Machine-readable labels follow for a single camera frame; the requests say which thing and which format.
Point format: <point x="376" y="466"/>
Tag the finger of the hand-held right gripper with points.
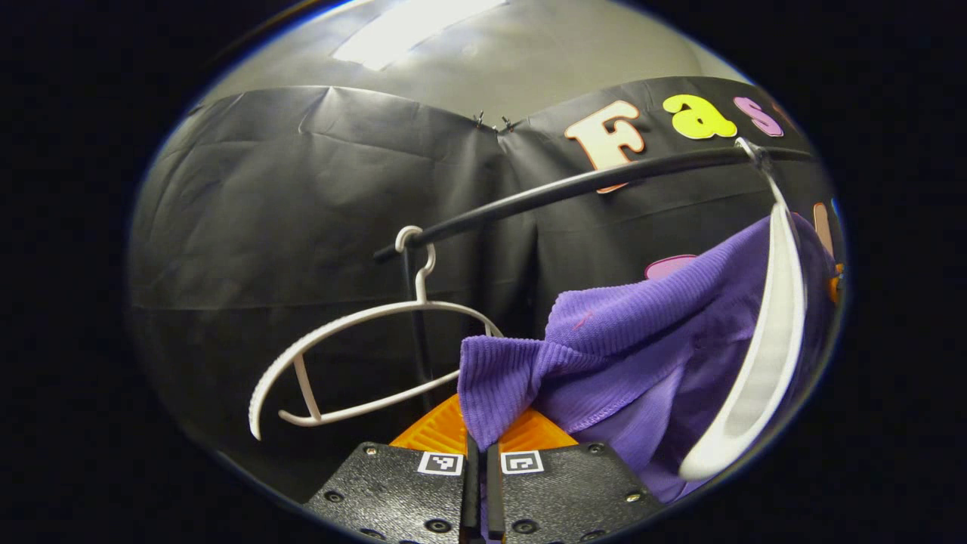
<point x="835" y="283"/>

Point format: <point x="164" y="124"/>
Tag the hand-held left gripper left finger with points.
<point x="400" y="495"/>

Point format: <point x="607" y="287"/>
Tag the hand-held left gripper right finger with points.
<point x="566" y="495"/>

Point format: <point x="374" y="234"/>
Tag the purple ribbed shirt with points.
<point x="634" y="340"/>

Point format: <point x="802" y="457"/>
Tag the white plastic hanger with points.
<point x="355" y="317"/>
<point x="770" y="355"/>

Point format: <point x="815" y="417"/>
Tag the black clothes rack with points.
<point x="551" y="191"/>

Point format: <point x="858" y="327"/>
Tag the black backdrop cloth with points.
<point x="302" y="211"/>

